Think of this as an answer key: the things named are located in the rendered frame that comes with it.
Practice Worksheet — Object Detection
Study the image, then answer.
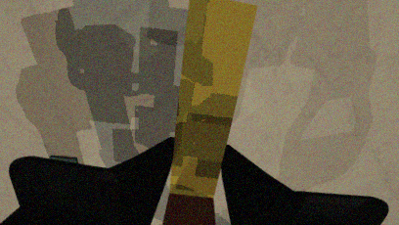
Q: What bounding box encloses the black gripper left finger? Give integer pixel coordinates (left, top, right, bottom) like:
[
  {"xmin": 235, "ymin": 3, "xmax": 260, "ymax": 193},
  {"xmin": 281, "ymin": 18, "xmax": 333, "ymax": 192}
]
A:
[{"xmin": 9, "ymin": 137, "xmax": 174, "ymax": 225}]

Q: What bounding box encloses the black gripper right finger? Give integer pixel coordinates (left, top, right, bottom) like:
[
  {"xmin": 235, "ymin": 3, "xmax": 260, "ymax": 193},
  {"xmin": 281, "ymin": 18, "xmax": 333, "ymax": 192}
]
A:
[{"xmin": 221, "ymin": 145, "xmax": 388, "ymax": 225}]

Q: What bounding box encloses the yellow bar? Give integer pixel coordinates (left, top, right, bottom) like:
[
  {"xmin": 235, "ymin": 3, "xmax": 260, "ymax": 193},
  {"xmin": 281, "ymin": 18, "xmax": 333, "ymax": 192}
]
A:
[{"xmin": 162, "ymin": 0, "xmax": 258, "ymax": 225}]

